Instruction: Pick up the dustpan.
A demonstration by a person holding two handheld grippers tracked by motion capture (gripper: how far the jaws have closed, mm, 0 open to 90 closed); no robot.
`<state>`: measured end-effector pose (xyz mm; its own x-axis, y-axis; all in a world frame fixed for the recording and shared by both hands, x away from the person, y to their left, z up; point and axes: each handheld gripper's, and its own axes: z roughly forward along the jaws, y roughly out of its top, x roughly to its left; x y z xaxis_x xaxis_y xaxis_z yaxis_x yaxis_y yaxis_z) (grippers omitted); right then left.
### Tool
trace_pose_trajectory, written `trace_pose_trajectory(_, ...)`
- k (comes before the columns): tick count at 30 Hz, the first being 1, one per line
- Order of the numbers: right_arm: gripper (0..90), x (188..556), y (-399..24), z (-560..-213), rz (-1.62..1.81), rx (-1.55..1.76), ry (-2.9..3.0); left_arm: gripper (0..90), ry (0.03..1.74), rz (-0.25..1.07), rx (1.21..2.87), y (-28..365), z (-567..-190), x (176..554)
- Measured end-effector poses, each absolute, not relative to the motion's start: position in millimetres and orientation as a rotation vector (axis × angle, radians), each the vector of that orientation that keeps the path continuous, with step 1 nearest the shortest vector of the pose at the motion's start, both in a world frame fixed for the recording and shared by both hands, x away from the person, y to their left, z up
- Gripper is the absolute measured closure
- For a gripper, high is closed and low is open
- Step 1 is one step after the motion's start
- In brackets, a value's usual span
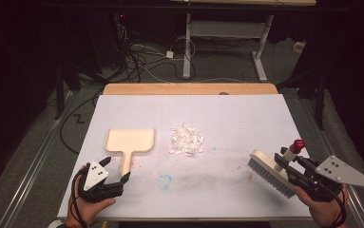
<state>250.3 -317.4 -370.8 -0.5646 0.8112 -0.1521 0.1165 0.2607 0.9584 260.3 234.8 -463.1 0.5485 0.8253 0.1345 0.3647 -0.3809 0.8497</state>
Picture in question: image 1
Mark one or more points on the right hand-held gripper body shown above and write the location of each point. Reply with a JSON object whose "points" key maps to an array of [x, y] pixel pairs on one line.
{"points": [[331, 172]]}

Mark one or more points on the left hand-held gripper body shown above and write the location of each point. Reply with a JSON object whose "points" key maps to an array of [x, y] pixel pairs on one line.
{"points": [[95, 175]]}

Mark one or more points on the cream brush with grey bristles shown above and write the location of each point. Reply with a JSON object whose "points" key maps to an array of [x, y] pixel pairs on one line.
{"points": [[263, 159]]}

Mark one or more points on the cream plastic dustpan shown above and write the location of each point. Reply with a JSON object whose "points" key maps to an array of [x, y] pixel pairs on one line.
{"points": [[129, 139]]}

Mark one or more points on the pile of white paper scraps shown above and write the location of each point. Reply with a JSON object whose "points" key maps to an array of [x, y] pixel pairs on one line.
{"points": [[186, 141]]}

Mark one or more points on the person's left hand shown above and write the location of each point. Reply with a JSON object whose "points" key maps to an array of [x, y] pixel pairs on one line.
{"points": [[86, 210]]}

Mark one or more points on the person's right hand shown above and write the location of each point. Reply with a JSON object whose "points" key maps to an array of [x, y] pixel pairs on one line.
{"points": [[323, 213]]}

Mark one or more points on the black metal stand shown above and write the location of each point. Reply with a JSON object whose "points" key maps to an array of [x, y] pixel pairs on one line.
{"points": [[59, 91], [320, 101]]}

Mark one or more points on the white table cover sheet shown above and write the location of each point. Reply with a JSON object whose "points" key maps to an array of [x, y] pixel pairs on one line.
{"points": [[201, 193]]}

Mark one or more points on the white power strip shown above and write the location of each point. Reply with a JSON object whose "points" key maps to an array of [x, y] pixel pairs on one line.
{"points": [[298, 47]]}

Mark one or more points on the wooden table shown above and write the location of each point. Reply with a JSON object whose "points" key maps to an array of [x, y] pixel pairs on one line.
{"points": [[186, 89]]}

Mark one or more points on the white power adapter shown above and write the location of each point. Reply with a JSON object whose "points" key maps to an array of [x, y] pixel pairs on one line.
{"points": [[169, 54]]}

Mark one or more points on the metal floor rail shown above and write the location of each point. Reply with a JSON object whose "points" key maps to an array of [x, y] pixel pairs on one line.
{"points": [[357, 202], [34, 164]]}

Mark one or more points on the white metal desk frame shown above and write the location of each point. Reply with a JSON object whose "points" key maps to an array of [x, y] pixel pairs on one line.
{"points": [[224, 29]]}

